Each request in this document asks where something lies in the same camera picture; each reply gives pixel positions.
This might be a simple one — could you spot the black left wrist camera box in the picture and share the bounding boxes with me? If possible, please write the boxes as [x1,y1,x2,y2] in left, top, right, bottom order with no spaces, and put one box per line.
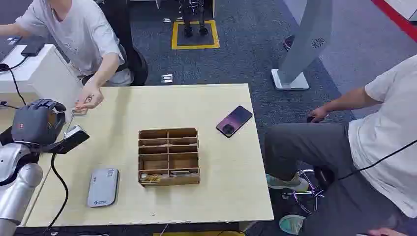
[41,124,90,155]

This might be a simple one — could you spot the person seated across desk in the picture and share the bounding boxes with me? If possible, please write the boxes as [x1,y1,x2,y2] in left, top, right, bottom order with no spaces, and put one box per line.
[0,0,135,115]

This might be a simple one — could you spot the black cable on side desk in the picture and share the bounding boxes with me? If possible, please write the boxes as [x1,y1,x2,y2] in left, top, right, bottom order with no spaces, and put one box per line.
[0,56,30,110]

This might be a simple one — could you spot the chrome stool frame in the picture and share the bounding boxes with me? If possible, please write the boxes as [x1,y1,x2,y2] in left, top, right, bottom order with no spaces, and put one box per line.
[281,169,327,216]

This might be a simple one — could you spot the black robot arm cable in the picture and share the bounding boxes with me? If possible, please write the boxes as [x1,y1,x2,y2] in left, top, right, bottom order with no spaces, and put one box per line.
[43,153,69,235]

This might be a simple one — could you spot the person's hand on knee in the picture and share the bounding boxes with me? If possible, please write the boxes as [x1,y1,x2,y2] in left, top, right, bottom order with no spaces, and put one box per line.
[307,106,330,124]

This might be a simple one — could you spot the black robot legs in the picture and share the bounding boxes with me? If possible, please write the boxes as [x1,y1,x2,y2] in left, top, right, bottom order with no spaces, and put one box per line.
[178,0,210,37]

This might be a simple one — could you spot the black cable across person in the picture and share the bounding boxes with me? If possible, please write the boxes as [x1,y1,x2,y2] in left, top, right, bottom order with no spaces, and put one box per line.
[338,139,417,181]

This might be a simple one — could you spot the grey card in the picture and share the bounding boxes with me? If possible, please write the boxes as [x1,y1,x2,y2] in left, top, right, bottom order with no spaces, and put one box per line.
[169,170,197,178]

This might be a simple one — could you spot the black tablet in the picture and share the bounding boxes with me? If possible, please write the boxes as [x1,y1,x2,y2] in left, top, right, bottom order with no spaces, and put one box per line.
[20,35,47,58]

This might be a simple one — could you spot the dark purple smartphone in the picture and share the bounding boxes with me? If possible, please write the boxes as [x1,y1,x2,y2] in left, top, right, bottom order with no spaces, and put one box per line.
[215,105,253,139]

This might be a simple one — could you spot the dark laptop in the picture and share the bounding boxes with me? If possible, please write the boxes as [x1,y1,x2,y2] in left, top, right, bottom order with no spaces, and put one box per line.
[0,35,23,63]

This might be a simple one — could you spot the person's hand at desk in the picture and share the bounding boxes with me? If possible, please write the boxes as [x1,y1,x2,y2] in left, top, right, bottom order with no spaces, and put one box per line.
[74,83,105,114]

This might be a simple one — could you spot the dark shoe behind pillar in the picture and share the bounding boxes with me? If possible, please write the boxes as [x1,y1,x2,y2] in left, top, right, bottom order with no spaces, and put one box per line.
[283,34,296,52]

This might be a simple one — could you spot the grey flat case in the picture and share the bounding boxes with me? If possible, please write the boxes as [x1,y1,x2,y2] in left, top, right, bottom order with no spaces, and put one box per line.
[87,168,120,208]

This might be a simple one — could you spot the black office chair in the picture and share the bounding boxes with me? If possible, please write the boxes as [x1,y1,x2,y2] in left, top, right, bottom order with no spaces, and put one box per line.
[81,0,149,87]

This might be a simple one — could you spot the white side desk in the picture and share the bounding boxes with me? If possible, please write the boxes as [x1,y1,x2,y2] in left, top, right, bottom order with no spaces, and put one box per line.
[0,44,84,110]

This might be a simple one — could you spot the person seated beside desk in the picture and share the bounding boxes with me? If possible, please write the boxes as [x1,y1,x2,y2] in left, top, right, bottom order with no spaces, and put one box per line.
[264,55,417,236]

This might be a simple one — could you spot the wooden compartment card box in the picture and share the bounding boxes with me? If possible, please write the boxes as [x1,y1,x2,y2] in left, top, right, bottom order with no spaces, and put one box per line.
[138,127,201,188]

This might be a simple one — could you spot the yellow printed card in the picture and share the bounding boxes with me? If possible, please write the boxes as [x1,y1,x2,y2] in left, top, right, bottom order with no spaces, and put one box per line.
[140,174,162,183]

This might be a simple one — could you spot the grey standing pillar with base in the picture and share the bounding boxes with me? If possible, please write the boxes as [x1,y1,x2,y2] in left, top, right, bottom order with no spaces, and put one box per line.
[271,0,333,91]

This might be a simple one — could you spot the pale wooden desk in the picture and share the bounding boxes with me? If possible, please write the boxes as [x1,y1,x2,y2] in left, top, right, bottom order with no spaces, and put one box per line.
[20,83,274,228]

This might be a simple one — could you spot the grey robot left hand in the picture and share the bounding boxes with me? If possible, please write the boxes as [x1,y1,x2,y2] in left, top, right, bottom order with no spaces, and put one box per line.
[11,98,67,146]

